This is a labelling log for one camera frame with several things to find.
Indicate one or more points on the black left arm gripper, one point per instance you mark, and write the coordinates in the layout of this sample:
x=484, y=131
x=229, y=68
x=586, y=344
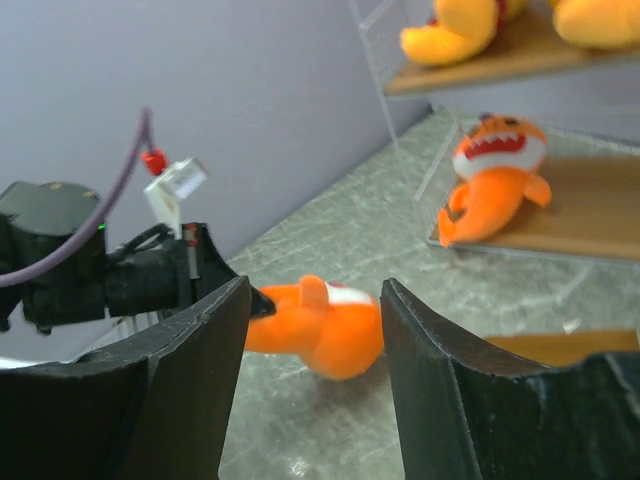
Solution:
x=155, y=405

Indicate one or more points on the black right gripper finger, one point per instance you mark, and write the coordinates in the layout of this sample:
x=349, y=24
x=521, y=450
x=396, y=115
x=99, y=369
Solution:
x=466, y=409

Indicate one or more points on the orange goldfish plush toy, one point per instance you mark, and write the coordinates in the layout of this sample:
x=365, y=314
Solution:
x=334, y=329

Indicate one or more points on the orange shark plush toy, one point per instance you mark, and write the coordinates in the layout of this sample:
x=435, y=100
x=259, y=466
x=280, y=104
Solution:
x=498, y=163

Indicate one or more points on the yellow frog plush polka dress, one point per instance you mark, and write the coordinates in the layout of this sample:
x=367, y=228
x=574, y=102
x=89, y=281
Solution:
x=458, y=30

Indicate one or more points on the brown folded cloth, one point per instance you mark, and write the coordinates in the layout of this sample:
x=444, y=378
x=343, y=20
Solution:
x=562, y=349

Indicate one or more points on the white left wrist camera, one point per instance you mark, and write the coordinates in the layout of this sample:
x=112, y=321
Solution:
x=172, y=184

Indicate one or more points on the white wire wooden shelf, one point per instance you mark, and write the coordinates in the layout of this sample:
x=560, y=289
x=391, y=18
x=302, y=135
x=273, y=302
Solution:
x=585, y=100

